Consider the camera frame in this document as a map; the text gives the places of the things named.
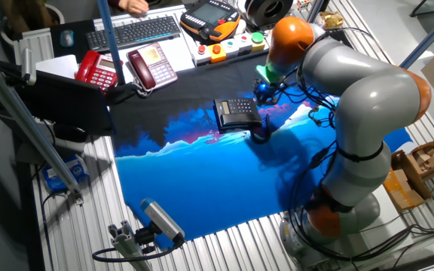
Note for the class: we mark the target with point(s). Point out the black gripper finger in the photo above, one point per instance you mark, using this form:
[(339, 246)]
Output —
[(272, 102), (262, 102)]

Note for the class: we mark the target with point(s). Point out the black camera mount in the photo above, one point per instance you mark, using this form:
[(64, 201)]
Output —
[(145, 237)]

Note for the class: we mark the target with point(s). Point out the white box red button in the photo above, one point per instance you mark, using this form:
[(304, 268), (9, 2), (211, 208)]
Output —
[(202, 54), (244, 43)]

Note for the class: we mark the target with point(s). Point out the blue black printed cloth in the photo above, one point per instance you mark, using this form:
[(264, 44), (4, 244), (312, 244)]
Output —
[(209, 180)]

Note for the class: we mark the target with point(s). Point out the metal frame pole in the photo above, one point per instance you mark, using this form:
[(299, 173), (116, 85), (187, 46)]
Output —
[(109, 37), (428, 37), (318, 7)]

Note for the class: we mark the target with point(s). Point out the short aluminium profile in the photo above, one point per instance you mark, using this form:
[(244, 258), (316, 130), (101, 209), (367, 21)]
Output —
[(126, 244)]

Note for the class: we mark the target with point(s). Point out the orange black teach pendant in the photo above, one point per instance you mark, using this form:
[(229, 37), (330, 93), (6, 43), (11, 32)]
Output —
[(209, 19)]

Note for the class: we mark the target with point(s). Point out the yellow box green button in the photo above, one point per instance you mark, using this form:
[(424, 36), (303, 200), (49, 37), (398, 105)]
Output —
[(257, 40)]

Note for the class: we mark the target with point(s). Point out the black computer keyboard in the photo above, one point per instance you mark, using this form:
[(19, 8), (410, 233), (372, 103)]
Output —
[(134, 33)]

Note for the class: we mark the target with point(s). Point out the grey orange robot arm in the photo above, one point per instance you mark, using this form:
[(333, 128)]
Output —
[(375, 101)]

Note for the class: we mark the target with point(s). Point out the red telephone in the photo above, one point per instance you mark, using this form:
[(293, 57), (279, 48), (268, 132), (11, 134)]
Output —
[(96, 71)]

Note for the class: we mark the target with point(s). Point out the person hand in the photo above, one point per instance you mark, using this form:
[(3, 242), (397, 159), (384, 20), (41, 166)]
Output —
[(134, 5)]

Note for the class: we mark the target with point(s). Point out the open brown cardboard box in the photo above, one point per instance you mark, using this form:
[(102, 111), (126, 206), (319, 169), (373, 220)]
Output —
[(428, 158)]

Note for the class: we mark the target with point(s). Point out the black mouse pad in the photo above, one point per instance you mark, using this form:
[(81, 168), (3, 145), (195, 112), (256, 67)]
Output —
[(83, 30)]

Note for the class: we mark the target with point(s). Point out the forearm in maroon sleeve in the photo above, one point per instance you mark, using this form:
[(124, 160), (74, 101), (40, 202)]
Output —
[(115, 2)]

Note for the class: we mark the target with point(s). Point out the maroon silver telephone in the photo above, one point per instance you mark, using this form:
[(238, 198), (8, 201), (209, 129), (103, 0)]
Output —
[(153, 66)]

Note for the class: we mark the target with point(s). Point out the black telephone handset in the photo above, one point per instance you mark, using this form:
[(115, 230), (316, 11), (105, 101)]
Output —
[(239, 120)]

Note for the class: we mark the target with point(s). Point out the white paper sheet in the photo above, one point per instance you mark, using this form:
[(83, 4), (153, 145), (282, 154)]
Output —
[(57, 66)]

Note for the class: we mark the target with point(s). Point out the long aluminium frame beam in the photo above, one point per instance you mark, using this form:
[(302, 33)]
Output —
[(25, 124)]

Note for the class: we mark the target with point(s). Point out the silver camera blue end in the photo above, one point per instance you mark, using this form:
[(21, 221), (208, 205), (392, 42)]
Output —
[(162, 220)]

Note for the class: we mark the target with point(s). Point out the blue packet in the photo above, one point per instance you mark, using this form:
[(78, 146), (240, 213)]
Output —
[(64, 175)]

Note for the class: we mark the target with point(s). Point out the black telephone base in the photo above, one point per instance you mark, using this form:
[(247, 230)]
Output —
[(239, 105)]

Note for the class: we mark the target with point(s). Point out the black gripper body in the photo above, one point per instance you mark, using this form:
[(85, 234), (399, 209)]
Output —
[(268, 91)]

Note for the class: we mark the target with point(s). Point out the black laptop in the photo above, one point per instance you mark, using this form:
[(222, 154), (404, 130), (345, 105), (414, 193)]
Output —
[(66, 101)]

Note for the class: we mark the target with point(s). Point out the orange box red button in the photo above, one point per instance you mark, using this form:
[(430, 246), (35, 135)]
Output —
[(217, 52)]

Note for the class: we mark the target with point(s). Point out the flat tan cardboard box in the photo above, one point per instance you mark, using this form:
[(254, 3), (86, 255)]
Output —
[(403, 193)]

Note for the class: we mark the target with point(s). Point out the silver cylinder camera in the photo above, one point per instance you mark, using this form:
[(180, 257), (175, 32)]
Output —
[(28, 66)]

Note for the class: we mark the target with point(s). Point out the colourful puzzle cube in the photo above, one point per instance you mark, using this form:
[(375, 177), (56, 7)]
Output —
[(303, 3)]

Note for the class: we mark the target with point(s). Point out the white box green button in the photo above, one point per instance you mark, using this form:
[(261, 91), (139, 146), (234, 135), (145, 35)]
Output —
[(231, 48)]

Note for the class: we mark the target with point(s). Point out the black chair base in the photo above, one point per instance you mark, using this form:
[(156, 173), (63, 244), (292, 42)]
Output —
[(420, 9)]

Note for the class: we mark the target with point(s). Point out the gold snack bag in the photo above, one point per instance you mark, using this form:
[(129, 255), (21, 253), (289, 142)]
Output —
[(330, 19)]

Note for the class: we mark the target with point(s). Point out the grey computer mouse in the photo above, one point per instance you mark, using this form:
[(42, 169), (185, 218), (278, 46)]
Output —
[(67, 38)]

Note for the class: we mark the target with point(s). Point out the white round bucket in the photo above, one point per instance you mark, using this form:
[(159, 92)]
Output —
[(57, 11)]

